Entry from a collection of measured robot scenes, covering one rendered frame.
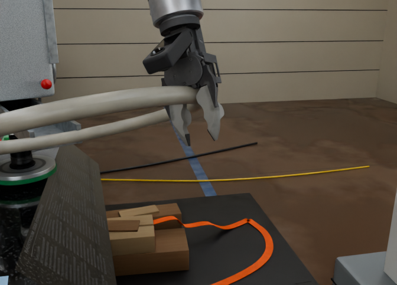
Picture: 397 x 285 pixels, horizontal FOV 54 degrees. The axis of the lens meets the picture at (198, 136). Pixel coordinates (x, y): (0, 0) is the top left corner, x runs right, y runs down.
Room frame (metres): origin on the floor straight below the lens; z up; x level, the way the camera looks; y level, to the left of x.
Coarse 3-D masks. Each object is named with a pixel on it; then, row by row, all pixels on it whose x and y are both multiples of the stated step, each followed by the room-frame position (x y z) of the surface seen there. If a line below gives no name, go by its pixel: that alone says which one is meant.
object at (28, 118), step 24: (96, 96) 0.52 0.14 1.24; (120, 96) 0.53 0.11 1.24; (144, 96) 0.55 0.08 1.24; (168, 96) 0.58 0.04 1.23; (192, 96) 0.63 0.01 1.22; (0, 120) 0.50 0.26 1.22; (24, 120) 0.49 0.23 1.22; (48, 120) 0.50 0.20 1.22; (144, 120) 0.92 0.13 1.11; (0, 144) 0.78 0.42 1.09; (24, 144) 0.83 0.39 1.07; (48, 144) 0.87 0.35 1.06
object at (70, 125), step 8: (0, 104) 1.17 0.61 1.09; (32, 104) 1.26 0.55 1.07; (0, 112) 1.14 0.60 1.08; (72, 120) 0.96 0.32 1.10; (40, 128) 1.05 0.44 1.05; (48, 128) 1.05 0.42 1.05; (56, 128) 1.05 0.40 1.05; (64, 128) 1.00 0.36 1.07; (72, 128) 0.95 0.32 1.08; (80, 128) 0.93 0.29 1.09; (16, 136) 0.98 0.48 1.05; (24, 136) 0.90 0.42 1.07; (32, 136) 0.86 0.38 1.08; (64, 144) 0.90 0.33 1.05; (72, 144) 0.91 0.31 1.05
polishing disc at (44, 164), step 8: (8, 160) 1.30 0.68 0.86; (40, 160) 1.30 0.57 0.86; (48, 160) 1.30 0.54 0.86; (0, 168) 1.23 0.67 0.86; (8, 168) 1.23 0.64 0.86; (32, 168) 1.23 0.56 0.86; (40, 168) 1.23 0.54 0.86; (48, 168) 1.23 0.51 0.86; (0, 176) 1.16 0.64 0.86; (8, 176) 1.16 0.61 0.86; (16, 176) 1.16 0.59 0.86; (24, 176) 1.16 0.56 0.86; (32, 176) 1.18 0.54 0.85
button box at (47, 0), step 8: (48, 0) 1.24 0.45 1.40; (48, 8) 1.24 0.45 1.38; (48, 16) 1.23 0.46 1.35; (48, 24) 1.23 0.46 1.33; (48, 32) 1.23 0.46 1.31; (48, 40) 1.23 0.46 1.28; (56, 40) 1.24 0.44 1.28; (48, 48) 1.23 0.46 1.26; (56, 48) 1.24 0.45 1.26; (48, 56) 1.24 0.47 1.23; (56, 56) 1.24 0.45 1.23
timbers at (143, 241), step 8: (136, 216) 2.03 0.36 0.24; (144, 216) 2.03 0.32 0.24; (144, 224) 1.94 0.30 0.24; (152, 224) 1.95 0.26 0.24; (112, 232) 1.85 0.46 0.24; (120, 232) 1.85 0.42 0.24; (128, 232) 1.85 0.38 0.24; (136, 232) 1.85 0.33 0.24; (144, 232) 1.85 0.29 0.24; (152, 232) 1.85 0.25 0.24; (112, 240) 1.78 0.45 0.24; (120, 240) 1.79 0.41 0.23; (128, 240) 1.80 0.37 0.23; (136, 240) 1.80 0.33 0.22; (144, 240) 1.81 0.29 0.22; (152, 240) 1.82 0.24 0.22; (112, 248) 1.78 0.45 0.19; (120, 248) 1.79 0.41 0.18; (128, 248) 1.80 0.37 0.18; (136, 248) 1.80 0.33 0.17; (144, 248) 1.81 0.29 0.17; (152, 248) 1.82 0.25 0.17
